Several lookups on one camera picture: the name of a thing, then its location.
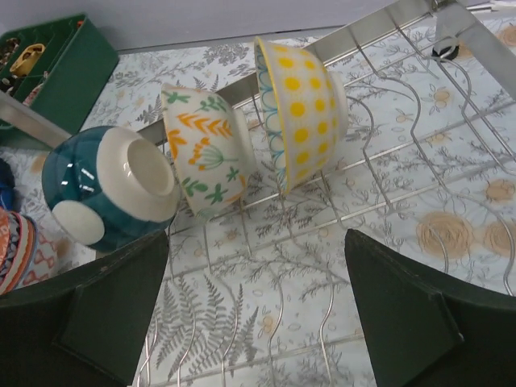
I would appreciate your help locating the blue white patterned bowl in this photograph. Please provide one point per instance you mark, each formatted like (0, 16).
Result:
(36, 258)

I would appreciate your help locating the teal rimmed white bowl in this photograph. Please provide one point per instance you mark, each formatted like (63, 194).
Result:
(109, 186)

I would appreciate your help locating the yellow rolled tie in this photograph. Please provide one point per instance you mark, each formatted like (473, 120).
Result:
(27, 60)

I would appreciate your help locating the green patterned plate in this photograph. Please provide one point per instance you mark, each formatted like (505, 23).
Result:
(305, 111)

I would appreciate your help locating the orange flower patterned plate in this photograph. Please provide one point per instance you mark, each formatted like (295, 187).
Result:
(211, 148)

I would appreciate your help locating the stainless steel dish rack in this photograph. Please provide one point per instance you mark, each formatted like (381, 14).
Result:
(260, 295)

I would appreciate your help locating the blue plaid cloth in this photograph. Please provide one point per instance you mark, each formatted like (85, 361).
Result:
(7, 186)

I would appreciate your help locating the red diamond patterned bowl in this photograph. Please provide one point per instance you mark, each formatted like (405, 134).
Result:
(14, 245)

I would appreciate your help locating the green compartment tray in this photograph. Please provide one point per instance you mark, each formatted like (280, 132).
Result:
(73, 68)

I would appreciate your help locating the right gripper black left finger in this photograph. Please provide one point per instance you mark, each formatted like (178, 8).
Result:
(85, 327)

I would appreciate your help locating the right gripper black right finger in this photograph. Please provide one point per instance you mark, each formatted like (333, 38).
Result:
(423, 327)

